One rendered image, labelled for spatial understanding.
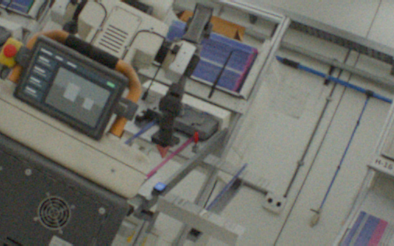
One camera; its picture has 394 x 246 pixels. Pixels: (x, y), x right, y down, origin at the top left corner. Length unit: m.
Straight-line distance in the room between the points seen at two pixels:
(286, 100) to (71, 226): 3.27
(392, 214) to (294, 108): 1.96
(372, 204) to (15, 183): 1.78
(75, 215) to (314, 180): 3.08
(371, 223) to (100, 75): 1.59
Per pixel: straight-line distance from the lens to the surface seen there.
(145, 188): 2.65
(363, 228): 2.68
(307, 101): 4.62
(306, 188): 4.45
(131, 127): 3.03
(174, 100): 2.35
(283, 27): 3.25
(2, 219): 1.57
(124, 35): 1.94
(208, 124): 3.00
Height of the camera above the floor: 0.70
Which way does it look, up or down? 9 degrees up
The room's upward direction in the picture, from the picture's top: 26 degrees clockwise
